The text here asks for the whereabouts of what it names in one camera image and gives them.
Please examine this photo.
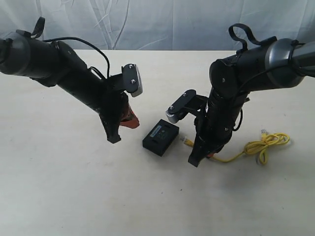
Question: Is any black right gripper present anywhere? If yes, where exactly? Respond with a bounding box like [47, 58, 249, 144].
[188, 95, 240, 167]

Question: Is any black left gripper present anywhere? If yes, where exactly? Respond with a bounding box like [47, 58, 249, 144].
[98, 73, 140, 144]

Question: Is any small black box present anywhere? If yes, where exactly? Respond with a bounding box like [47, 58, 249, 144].
[142, 119, 179, 156]

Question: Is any yellow ethernet cable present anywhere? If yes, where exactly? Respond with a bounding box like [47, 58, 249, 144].
[181, 128, 290, 166]

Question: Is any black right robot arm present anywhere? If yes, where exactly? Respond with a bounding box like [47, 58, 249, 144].
[188, 38, 315, 167]

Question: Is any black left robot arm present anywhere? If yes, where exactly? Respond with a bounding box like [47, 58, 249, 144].
[0, 30, 143, 144]

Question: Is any white backdrop curtain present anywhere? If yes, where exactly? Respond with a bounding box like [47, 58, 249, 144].
[0, 0, 315, 51]

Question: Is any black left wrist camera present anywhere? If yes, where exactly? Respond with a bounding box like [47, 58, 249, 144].
[122, 63, 143, 97]

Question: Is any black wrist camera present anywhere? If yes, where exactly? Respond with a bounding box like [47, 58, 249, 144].
[122, 63, 143, 97]
[165, 89, 196, 124]

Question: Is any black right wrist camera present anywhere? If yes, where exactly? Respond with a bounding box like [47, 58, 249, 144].
[165, 89, 196, 124]

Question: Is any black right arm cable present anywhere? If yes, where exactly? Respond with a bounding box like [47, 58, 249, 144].
[227, 23, 315, 82]

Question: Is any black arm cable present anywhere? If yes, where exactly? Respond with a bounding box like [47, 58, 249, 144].
[31, 17, 111, 81]
[227, 23, 315, 82]

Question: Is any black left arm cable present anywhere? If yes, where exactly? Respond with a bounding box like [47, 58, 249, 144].
[31, 17, 111, 81]

